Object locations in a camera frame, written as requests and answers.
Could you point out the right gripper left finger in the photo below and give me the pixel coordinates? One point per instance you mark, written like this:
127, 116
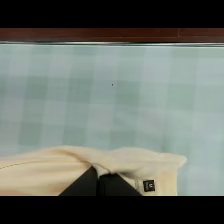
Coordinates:
85, 185

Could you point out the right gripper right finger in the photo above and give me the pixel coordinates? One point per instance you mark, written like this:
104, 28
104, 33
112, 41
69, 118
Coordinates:
115, 186

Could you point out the cream garment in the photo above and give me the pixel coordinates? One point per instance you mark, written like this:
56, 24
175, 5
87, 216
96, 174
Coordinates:
50, 170

